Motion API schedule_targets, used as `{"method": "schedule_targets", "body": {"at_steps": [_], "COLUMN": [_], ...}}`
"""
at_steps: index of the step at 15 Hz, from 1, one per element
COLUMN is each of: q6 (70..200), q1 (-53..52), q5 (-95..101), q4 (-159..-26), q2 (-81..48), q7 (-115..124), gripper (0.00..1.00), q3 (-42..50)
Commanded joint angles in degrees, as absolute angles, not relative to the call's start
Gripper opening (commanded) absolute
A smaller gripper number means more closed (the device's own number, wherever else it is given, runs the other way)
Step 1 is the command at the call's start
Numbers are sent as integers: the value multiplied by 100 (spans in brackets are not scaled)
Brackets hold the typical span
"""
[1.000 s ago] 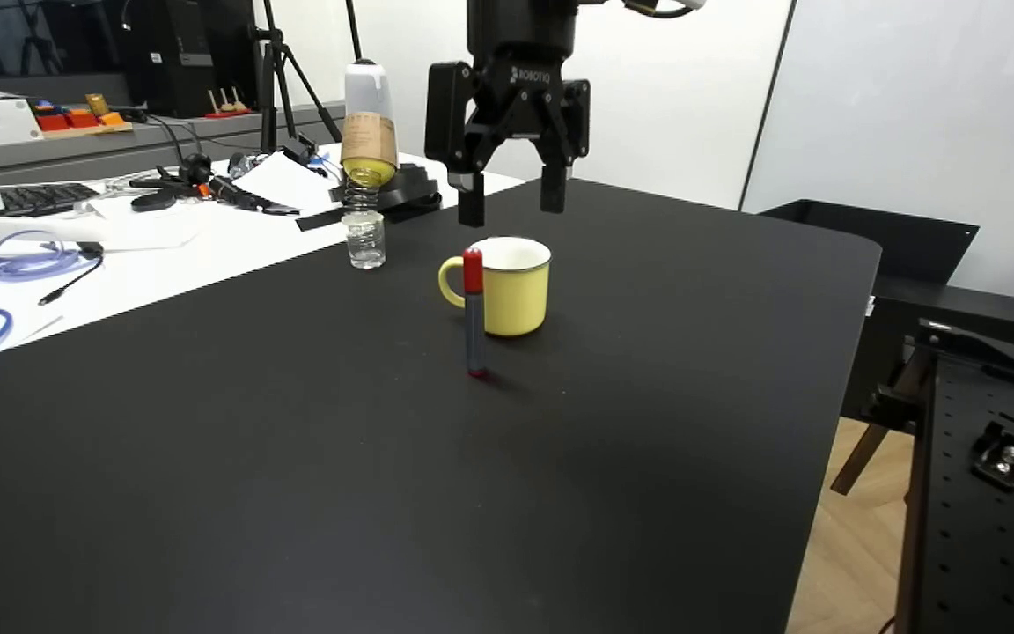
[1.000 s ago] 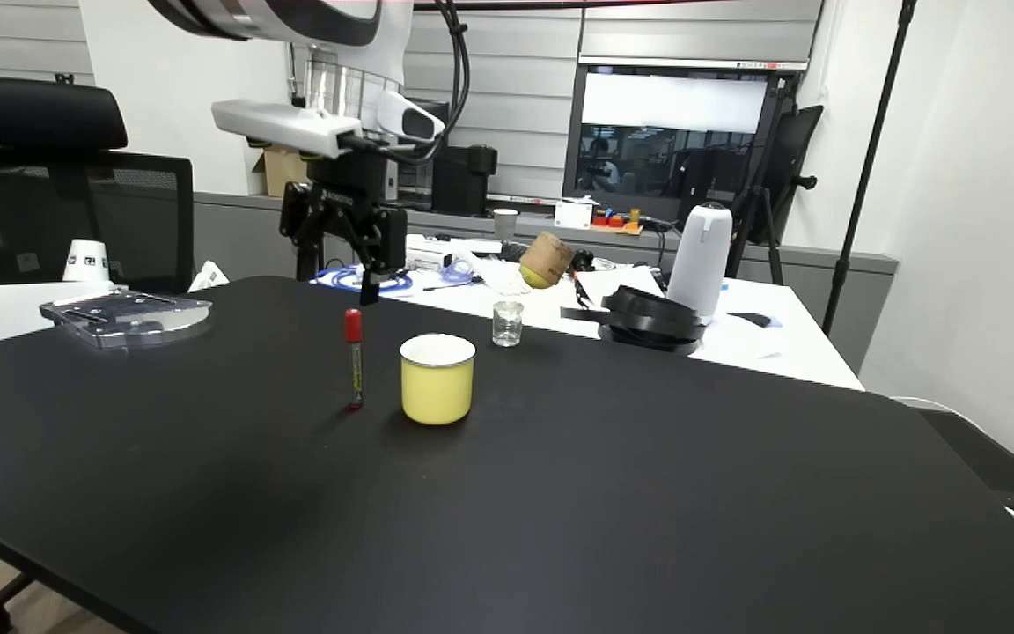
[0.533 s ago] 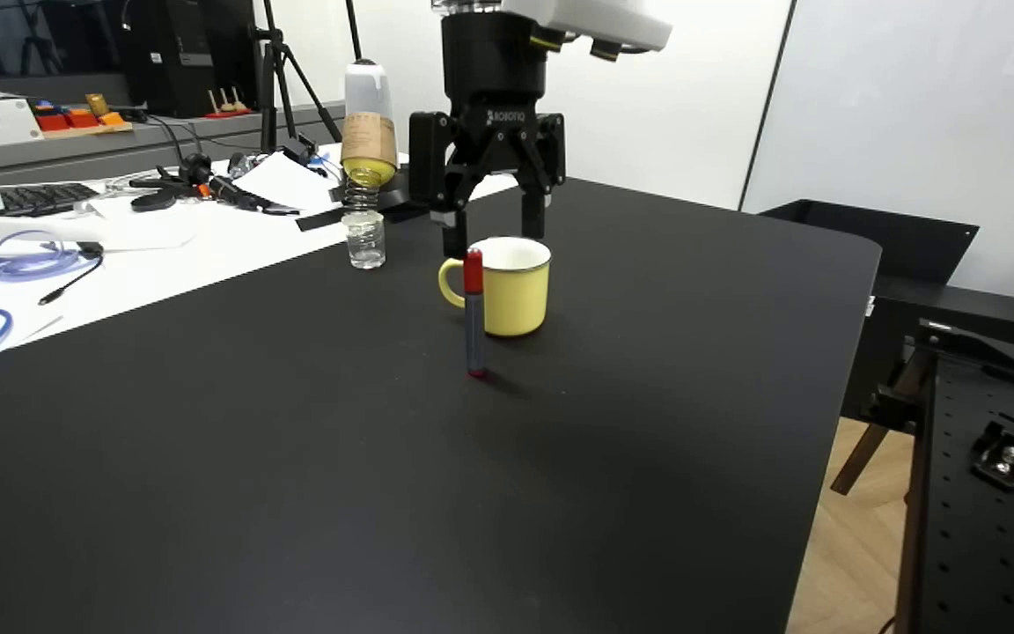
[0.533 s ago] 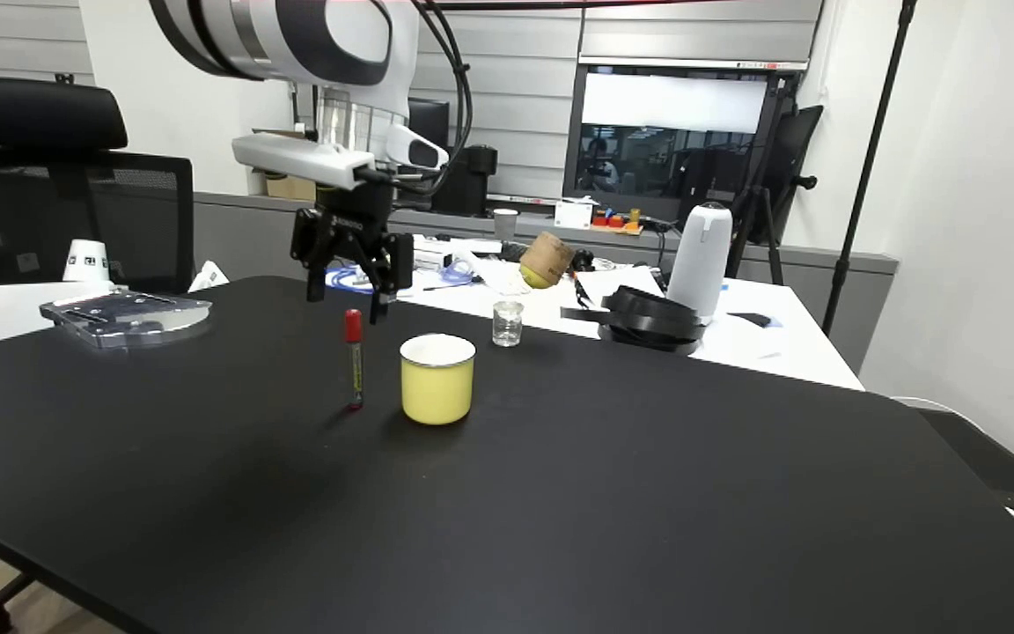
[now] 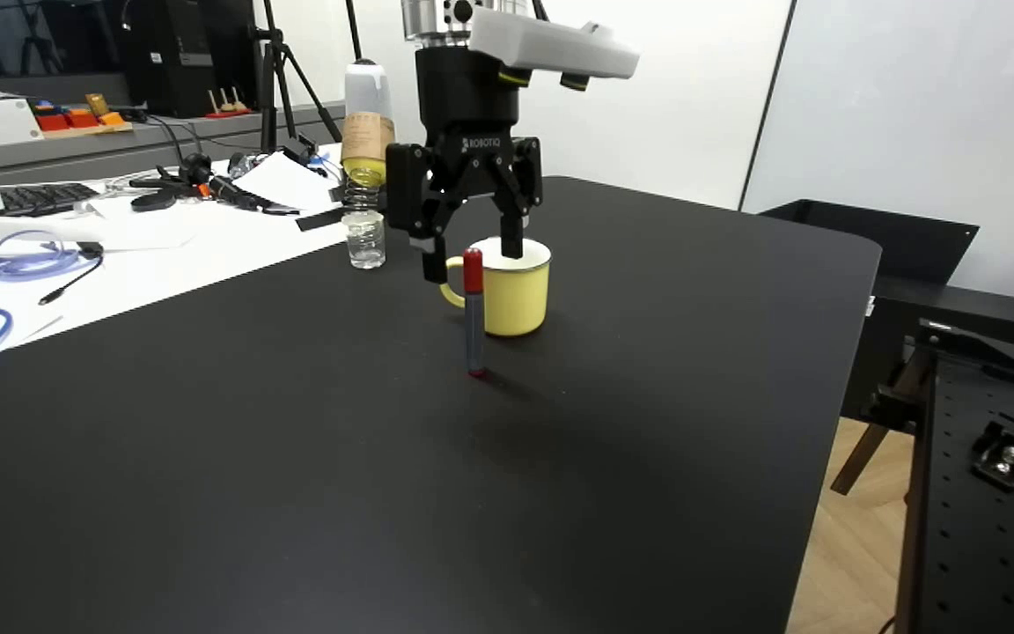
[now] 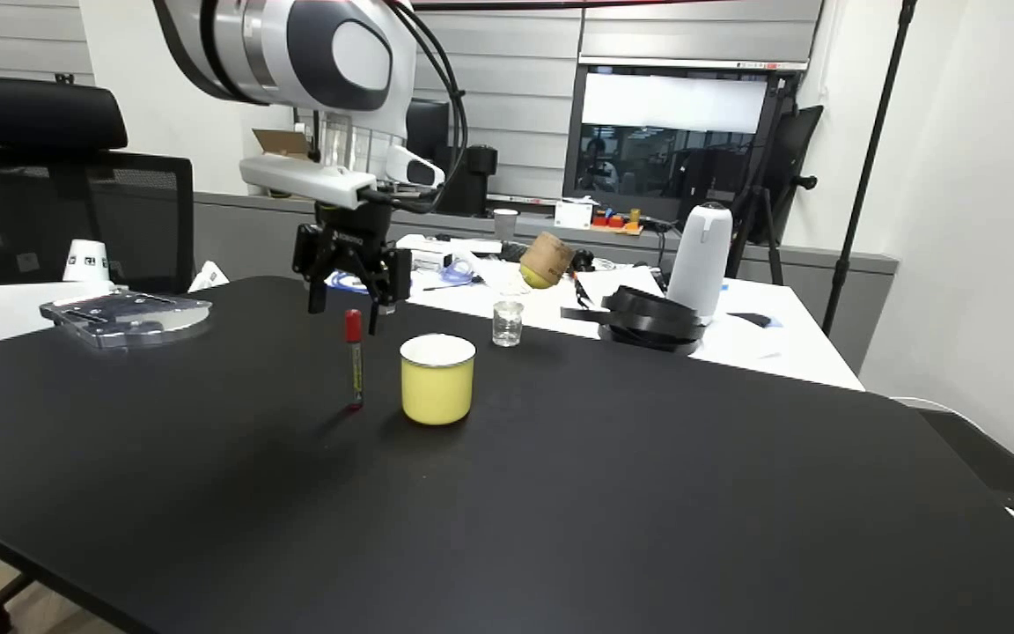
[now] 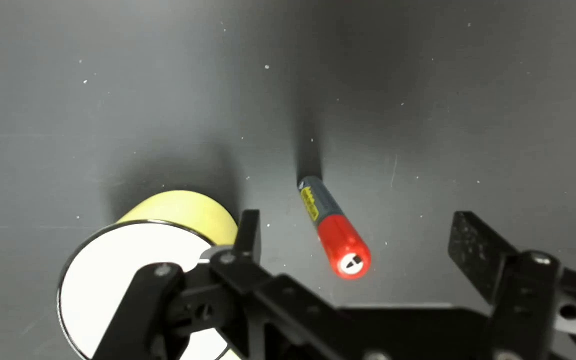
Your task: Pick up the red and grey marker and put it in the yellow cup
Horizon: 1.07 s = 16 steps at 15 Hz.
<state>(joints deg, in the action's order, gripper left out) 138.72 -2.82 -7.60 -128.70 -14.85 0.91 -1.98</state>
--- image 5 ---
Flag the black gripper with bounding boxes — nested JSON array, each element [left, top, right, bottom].
[[384, 41, 547, 284]]

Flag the red and grey marker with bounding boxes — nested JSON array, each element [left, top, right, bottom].
[[458, 246, 496, 383]]

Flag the yellow enamel cup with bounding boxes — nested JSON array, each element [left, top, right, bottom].
[[438, 233, 555, 340]]

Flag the tall bottle with brown label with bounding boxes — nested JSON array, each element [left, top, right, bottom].
[[337, 59, 398, 195]]

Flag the small clear glass bottle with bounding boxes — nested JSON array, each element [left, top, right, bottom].
[[342, 191, 390, 273]]

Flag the black pen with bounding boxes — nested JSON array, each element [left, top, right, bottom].
[[291, 201, 356, 237]]

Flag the white paper sheet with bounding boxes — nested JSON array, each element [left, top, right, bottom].
[[229, 147, 342, 217]]

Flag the black tripod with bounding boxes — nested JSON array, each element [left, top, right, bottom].
[[251, 0, 346, 157]]

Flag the black and orange hand tools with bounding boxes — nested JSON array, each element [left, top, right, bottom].
[[127, 157, 304, 221]]

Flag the black monitor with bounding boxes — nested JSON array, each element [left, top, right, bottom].
[[116, 0, 265, 119]]

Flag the grey shelf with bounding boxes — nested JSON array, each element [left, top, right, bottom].
[[0, 106, 346, 195]]

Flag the red and orange blocks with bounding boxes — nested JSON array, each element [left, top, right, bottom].
[[32, 90, 135, 136]]

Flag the black keyboard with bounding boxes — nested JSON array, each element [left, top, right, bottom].
[[0, 178, 101, 221]]

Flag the black bin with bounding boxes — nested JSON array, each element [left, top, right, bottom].
[[758, 195, 981, 287]]

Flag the wooden table leg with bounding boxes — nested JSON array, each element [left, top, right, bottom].
[[829, 347, 938, 497]]

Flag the black perforated breadboard table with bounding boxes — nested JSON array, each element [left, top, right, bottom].
[[891, 315, 1014, 634]]

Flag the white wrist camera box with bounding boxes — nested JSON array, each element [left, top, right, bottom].
[[464, 5, 641, 93]]

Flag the thin black cable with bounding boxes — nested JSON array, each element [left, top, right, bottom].
[[36, 237, 109, 311]]

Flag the thin blue cable loop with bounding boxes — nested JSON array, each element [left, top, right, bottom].
[[0, 225, 97, 284]]

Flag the black clamp bracket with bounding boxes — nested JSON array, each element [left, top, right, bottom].
[[911, 313, 1014, 392]]

